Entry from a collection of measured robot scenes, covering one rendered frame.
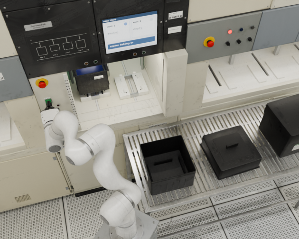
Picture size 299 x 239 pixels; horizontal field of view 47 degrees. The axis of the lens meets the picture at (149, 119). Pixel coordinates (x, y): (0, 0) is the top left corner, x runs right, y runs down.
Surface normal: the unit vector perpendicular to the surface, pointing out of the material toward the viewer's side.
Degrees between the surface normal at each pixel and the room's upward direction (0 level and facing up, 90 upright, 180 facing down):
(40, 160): 90
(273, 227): 0
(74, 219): 0
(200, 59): 90
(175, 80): 90
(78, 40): 90
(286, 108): 0
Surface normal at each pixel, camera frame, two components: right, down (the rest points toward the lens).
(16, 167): 0.27, 0.75
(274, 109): 0.00, -0.63
